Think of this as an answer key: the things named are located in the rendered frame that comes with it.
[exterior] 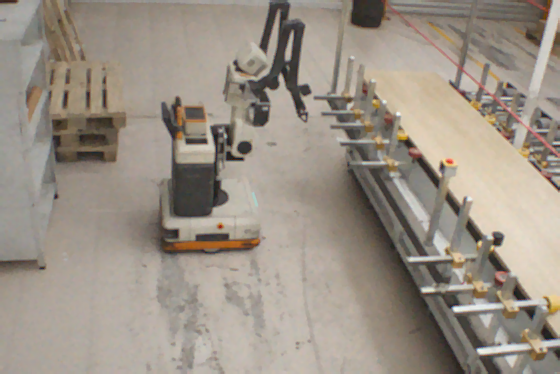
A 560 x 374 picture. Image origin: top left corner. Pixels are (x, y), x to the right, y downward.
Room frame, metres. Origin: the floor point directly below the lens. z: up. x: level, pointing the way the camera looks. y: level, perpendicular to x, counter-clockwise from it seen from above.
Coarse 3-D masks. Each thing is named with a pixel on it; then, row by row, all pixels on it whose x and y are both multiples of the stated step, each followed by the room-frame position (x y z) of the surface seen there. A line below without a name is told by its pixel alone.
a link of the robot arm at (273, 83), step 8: (288, 24) 3.66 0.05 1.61; (296, 24) 3.67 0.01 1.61; (304, 24) 3.68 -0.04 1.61; (288, 32) 3.67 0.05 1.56; (280, 40) 3.67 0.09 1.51; (288, 40) 3.68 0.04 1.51; (280, 48) 3.66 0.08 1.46; (280, 56) 3.66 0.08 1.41; (272, 64) 3.68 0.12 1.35; (280, 64) 3.67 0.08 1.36; (272, 72) 3.65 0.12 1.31; (272, 80) 3.63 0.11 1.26; (272, 88) 3.63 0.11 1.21
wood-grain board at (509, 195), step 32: (384, 96) 4.48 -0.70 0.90; (416, 96) 4.55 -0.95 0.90; (448, 96) 4.63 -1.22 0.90; (416, 128) 3.97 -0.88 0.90; (448, 128) 4.03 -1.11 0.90; (480, 128) 4.10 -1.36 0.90; (480, 160) 3.60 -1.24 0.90; (512, 160) 3.65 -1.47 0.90; (480, 192) 3.19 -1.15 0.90; (512, 192) 3.23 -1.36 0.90; (544, 192) 3.27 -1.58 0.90; (480, 224) 2.84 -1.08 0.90; (512, 224) 2.88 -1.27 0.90; (544, 224) 2.91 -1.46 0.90; (512, 256) 2.58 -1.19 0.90; (544, 256) 2.61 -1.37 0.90; (544, 288) 2.34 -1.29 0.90
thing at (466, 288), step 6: (426, 288) 2.31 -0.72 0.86; (432, 288) 2.32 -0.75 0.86; (450, 288) 2.33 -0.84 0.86; (456, 288) 2.33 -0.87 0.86; (462, 288) 2.34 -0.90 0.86; (468, 288) 2.34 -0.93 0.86; (486, 288) 2.36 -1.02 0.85; (492, 288) 2.37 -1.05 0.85; (498, 288) 2.38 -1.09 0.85; (426, 294) 2.29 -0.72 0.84; (432, 294) 2.30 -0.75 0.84; (438, 294) 2.30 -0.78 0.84; (444, 294) 2.31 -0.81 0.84; (450, 294) 2.32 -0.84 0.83; (456, 294) 2.32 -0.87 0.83
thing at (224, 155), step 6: (222, 126) 3.98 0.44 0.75; (228, 126) 3.99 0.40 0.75; (222, 138) 3.77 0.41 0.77; (228, 138) 3.90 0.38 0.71; (222, 144) 3.82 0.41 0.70; (228, 144) 3.97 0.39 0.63; (222, 150) 3.82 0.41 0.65; (222, 156) 3.77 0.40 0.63; (228, 156) 3.82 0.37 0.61; (234, 156) 3.80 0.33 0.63; (222, 162) 3.79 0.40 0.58
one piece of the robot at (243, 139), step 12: (228, 72) 3.90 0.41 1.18; (240, 72) 3.79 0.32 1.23; (228, 84) 3.82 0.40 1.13; (240, 84) 3.71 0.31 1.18; (228, 96) 3.76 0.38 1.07; (240, 96) 3.77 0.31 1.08; (240, 108) 3.79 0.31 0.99; (240, 120) 3.78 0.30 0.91; (228, 132) 3.92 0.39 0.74; (240, 132) 3.74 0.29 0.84; (252, 132) 3.83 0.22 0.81; (240, 144) 3.74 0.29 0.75; (252, 144) 3.76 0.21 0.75; (240, 156) 3.75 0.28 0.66
